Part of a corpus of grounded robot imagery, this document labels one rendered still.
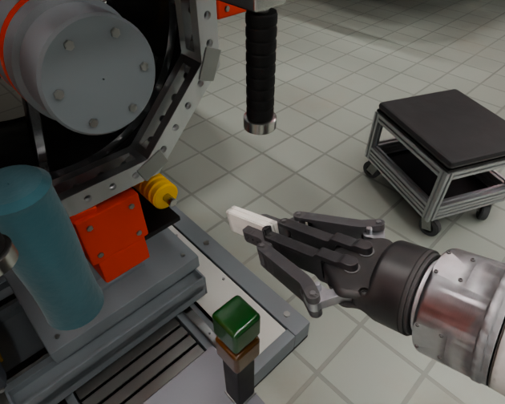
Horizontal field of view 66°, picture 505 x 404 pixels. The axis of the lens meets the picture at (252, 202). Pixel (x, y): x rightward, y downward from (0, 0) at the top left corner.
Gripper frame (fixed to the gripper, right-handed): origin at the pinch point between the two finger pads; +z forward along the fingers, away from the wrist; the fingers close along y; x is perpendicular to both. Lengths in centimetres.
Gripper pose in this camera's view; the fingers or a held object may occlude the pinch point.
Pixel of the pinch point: (252, 226)
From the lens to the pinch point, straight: 45.5
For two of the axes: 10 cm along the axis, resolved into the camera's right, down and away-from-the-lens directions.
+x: 2.0, 8.3, 5.2
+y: -6.7, 5.0, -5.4
